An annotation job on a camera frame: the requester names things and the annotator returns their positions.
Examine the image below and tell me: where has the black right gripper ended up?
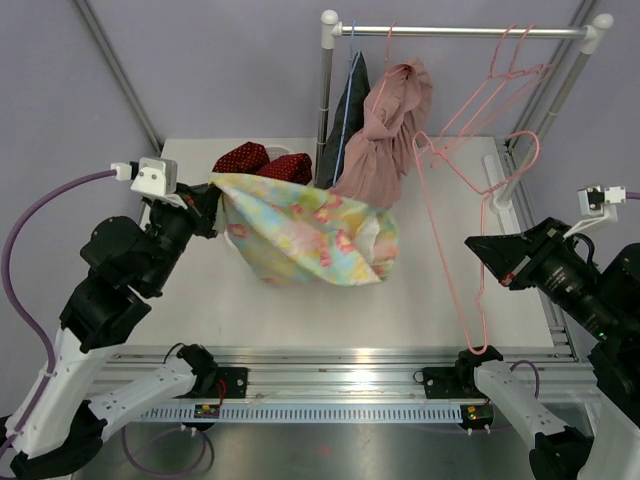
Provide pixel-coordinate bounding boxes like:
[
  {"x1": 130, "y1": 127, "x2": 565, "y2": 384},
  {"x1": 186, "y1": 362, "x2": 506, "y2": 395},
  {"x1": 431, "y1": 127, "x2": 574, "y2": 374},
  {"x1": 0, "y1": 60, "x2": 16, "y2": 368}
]
[{"x1": 467, "y1": 214, "x2": 630, "y2": 338}]

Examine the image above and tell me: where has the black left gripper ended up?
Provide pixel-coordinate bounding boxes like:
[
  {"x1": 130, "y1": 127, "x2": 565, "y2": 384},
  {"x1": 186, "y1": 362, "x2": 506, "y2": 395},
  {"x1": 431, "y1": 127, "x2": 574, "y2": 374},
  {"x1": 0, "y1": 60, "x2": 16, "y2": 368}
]
[{"x1": 143, "y1": 181, "x2": 223, "y2": 293}]

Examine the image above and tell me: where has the red polka dot skirt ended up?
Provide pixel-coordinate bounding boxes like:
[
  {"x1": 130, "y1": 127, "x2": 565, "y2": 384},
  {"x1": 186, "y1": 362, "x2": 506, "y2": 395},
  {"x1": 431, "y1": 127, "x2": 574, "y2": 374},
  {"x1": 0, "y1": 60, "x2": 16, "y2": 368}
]
[{"x1": 212, "y1": 142, "x2": 312, "y2": 185}]

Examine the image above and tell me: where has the yellow blue tie-dye skirt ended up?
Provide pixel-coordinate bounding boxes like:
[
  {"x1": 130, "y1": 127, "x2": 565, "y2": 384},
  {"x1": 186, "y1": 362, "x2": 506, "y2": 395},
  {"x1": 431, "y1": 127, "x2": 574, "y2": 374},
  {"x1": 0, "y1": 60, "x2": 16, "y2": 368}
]
[{"x1": 209, "y1": 173, "x2": 399, "y2": 287}]

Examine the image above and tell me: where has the pink hanger of white skirt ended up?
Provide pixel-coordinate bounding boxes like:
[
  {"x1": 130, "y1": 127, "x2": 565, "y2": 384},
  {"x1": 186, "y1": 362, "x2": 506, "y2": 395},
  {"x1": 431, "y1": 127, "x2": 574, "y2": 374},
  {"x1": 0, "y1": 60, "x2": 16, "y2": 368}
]
[{"x1": 429, "y1": 22, "x2": 556, "y2": 156}]

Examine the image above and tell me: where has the pink hanger of tie-dye skirt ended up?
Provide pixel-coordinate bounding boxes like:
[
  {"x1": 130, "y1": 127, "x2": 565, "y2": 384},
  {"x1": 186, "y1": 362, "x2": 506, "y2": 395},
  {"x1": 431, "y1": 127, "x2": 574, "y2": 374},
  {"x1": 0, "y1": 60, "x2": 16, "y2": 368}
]
[{"x1": 409, "y1": 132, "x2": 550, "y2": 356}]

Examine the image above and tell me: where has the pink hanger of red skirt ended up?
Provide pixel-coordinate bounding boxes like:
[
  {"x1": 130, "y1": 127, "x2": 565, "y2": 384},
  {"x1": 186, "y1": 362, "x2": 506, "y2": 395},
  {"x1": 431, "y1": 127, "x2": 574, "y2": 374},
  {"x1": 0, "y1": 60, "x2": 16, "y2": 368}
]
[{"x1": 434, "y1": 24, "x2": 556, "y2": 161}]

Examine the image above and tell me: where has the pink pleated skirt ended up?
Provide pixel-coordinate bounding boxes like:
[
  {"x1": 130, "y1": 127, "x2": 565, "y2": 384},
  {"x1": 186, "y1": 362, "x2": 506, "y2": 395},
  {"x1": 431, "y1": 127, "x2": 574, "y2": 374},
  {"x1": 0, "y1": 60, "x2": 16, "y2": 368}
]
[{"x1": 331, "y1": 58, "x2": 433, "y2": 209}]

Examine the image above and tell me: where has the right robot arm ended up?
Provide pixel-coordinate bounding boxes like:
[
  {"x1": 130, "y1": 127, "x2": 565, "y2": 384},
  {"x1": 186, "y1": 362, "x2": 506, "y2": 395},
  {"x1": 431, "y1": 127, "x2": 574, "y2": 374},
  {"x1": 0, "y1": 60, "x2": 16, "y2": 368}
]
[{"x1": 453, "y1": 218, "x2": 639, "y2": 479}]

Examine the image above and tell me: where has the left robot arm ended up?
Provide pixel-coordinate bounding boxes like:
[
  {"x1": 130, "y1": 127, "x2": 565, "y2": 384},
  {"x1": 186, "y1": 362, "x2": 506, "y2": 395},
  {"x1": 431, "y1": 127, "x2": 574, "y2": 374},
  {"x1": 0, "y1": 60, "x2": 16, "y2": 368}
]
[{"x1": 1, "y1": 184, "x2": 221, "y2": 479}]

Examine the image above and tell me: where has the dark grey dotted skirt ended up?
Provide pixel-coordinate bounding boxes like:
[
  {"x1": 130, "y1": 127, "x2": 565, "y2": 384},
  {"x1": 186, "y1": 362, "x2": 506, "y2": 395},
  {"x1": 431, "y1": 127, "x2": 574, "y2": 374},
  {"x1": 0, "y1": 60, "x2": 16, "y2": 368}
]
[{"x1": 315, "y1": 51, "x2": 371, "y2": 189}]

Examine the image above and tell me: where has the white perforated plastic basket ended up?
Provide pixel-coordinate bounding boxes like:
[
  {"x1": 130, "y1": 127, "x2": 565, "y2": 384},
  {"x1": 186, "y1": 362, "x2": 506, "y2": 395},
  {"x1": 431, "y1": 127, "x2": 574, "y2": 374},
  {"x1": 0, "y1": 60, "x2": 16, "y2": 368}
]
[{"x1": 223, "y1": 145, "x2": 290, "y2": 250}]

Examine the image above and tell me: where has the white metal clothes rack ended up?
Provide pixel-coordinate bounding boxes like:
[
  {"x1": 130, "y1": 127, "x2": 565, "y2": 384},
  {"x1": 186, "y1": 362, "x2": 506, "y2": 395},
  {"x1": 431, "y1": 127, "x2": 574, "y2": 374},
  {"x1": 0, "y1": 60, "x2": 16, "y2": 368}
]
[{"x1": 316, "y1": 1, "x2": 614, "y2": 233}]

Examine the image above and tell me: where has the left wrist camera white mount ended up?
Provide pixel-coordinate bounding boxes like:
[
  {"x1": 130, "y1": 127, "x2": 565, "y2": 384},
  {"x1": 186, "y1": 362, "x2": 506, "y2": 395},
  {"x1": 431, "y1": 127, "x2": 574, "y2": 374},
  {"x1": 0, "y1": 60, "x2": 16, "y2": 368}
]
[{"x1": 111, "y1": 157, "x2": 187, "y2": 209}]

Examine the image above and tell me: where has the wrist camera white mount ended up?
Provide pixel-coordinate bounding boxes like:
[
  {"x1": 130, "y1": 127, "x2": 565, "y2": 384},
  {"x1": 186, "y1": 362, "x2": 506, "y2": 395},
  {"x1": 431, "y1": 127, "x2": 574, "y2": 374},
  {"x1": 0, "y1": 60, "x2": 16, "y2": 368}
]
[
  {"x1": 564, "y1": 185, "x2": 627, "y2": 238},
  {"x1": 111, "y1": 157, "x2": 187, "y2": 209}
]

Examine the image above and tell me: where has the aluminium corner frame right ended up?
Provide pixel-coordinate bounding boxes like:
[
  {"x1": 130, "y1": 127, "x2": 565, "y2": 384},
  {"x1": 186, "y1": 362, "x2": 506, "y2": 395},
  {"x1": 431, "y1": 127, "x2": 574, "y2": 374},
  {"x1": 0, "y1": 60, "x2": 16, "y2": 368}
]
[{"x1": 499, "y1": 0, "x2": 601, "y2": 361}]

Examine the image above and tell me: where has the aluminium corner frame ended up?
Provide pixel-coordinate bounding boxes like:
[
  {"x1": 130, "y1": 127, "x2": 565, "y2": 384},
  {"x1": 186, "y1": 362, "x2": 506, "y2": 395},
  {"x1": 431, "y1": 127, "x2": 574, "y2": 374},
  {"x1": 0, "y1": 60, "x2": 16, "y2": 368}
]
[
  {"x1": 70, "y1": 0, "x2": 164, "y2": 155},
  {"x1": 499, "y1": 0, "x2": 601, "y2": 361}
]

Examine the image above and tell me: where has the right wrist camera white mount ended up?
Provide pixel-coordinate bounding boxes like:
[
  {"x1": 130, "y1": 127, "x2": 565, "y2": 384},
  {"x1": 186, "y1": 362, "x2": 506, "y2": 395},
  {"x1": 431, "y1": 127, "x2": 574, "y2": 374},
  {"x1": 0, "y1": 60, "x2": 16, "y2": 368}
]
[{"x1": 564, "y1": 185, "x2": 627, "y2": 238}]

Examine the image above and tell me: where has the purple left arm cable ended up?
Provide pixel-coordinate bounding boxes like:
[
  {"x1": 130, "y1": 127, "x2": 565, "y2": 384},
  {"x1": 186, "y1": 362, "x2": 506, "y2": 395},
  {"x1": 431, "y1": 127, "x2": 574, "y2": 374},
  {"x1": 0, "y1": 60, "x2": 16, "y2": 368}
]
[{"x1": 0, "y1": 168, "x2": 216, "y2": 476}]

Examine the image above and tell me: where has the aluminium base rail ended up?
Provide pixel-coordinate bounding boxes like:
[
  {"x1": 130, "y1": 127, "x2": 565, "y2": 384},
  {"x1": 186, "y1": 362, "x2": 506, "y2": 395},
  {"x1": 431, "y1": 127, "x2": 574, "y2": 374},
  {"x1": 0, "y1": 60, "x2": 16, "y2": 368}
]
[{"x1": 89, "y1": 344, "x2": 601, "y2": 406}]

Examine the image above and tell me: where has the blue wire hanger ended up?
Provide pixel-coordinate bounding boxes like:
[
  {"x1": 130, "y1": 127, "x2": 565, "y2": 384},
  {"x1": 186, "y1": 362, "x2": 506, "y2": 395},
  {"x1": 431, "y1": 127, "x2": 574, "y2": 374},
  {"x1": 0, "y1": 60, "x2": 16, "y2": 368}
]
[{"x1": 331, "y1": 21, "x2": 361, "y2": 186}]

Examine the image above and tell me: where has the white slotted cable duct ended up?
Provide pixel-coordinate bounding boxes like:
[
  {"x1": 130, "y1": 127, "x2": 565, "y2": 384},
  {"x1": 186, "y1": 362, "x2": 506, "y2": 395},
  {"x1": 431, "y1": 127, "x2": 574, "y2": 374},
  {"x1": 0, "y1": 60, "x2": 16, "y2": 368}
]
[{"x1": 139, "y1": 402, "x2": 462, "y2": 424}]

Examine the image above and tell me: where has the aluminium corner frame left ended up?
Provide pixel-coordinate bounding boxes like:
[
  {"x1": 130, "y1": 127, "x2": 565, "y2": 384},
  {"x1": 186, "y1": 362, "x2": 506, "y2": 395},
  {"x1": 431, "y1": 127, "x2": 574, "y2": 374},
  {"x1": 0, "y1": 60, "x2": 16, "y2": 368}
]
[{"x1": 70, "y1": 0, "x2": 164, "y2": 155}]

